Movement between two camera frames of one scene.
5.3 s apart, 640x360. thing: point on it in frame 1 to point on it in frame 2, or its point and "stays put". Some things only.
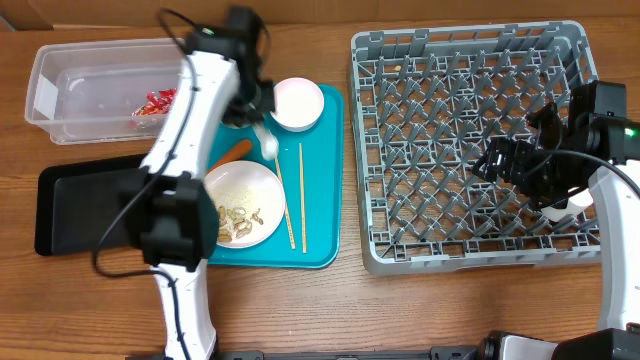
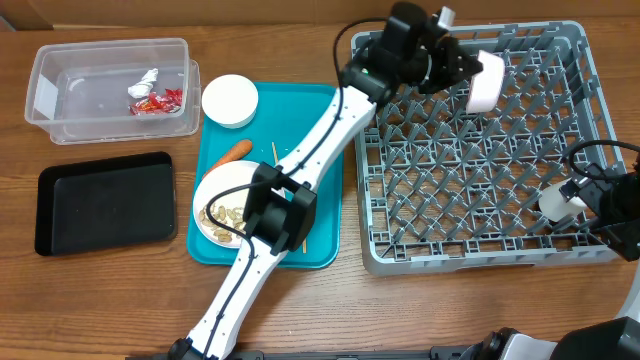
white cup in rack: (577, 202) stays put
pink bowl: (298, 104) to (485, 84)
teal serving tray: (310, 165) stays put
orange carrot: (234, 154) stays put
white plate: (250, 200) stays put
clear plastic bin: (87, 91) stays put
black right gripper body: (547, 180) to (618, 207)
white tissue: (269, 143) to (144, 87)
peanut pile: (231, 223) stays put
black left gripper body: (252, 102) to (426, 70)
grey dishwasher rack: (425, 103) stays put
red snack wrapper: (157, 105) stays put
